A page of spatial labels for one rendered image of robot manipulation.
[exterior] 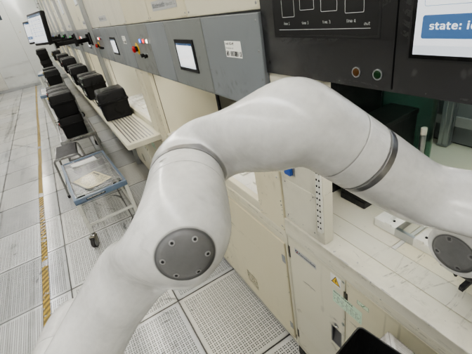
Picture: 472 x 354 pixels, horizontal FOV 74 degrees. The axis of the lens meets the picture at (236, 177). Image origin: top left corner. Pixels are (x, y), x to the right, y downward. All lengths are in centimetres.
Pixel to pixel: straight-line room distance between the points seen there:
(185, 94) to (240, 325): 153
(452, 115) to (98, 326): 150
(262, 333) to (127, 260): 163
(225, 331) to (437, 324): 127
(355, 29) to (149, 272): 57
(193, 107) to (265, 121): 201
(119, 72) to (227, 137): 335
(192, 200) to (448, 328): 75
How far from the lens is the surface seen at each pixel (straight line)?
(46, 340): 64
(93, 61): 515
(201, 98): 234
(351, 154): 35
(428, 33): 62
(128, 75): 370
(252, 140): 33
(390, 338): 102
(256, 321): 196
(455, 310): 97
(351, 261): 103
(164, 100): 224
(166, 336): 206
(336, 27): 73
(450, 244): 55
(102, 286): 44
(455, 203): 46
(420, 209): 45
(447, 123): 165
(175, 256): 30
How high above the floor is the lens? 160
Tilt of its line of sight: 30 degrees down
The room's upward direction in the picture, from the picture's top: 11 degrees counter-clockwise
